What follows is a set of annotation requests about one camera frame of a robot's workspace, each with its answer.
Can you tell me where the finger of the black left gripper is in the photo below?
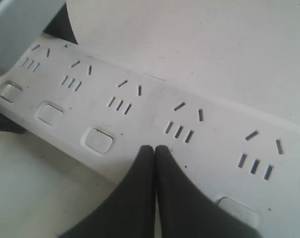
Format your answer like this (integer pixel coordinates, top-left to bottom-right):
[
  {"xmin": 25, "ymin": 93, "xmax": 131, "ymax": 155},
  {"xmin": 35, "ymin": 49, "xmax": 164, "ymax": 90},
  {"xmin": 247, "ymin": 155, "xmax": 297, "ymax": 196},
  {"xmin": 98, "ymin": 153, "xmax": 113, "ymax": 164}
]
[
  {"xmin": 0, "ymin": 113, "xmax": 25, "ymax": 134},
  {"xmin": 43, "ymin": 4, "xmax": 78, "ymax": 44}
]

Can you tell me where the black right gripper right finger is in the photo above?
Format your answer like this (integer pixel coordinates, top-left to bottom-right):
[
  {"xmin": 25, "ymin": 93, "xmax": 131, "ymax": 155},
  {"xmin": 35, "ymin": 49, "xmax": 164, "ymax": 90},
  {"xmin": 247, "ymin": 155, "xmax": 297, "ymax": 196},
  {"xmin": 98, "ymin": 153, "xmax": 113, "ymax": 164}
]
[{"xmin": 155, "ymin": 145, "xmax": 260, "ymax": 238}]

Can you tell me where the white five-outlet power strip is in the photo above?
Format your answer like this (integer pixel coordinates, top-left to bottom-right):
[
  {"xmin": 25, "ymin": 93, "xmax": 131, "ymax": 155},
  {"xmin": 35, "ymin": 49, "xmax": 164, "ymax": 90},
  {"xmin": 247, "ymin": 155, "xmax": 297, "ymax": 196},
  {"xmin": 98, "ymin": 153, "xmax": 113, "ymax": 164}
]
[{"xmin": 0, "ymin": 35, "xmax": 300, "ymax": 238}]

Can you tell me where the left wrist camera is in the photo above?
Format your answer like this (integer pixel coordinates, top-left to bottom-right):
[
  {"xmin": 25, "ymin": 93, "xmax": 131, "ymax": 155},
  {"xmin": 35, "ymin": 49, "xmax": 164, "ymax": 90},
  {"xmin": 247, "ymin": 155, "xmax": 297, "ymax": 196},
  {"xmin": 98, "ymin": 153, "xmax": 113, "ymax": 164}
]
[{"xmin": 0, "ymin": 0, "xmax": 66, "ymax": 76}]

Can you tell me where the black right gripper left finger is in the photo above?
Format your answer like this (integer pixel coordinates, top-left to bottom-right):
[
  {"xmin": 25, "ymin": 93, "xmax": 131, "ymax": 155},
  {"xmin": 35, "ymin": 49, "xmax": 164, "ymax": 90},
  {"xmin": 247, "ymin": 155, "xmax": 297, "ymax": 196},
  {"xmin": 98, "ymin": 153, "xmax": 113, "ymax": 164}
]
[{"xmin": 61, "ymin": 145, "xmax": 155, "ymax": 238}]

